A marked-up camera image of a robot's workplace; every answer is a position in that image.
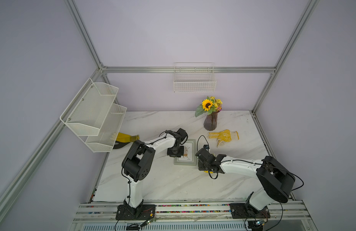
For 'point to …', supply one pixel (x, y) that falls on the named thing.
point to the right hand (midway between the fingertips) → (203, 165)
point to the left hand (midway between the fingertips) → (177, 158)
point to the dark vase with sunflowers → (211, 106)
